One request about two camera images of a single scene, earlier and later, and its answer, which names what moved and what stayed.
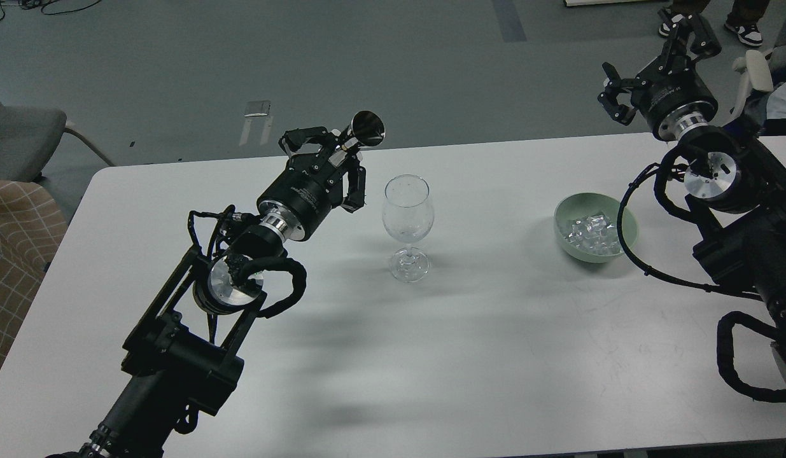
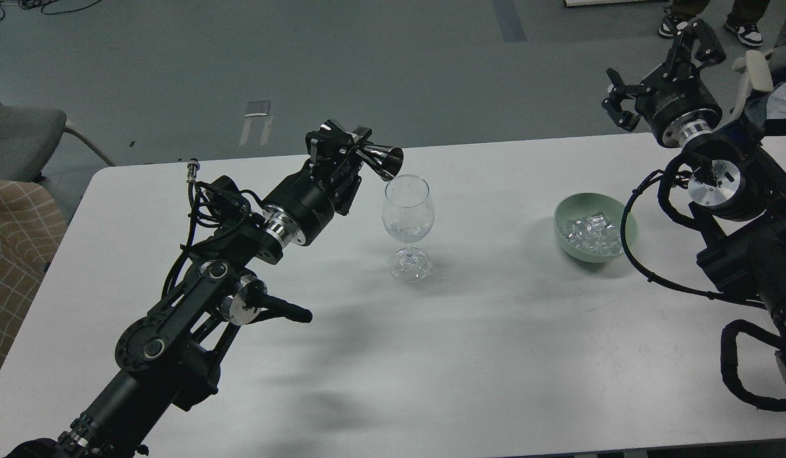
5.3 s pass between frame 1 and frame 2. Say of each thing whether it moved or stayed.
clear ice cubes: stayed
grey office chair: stayed
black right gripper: stayed
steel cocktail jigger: moved
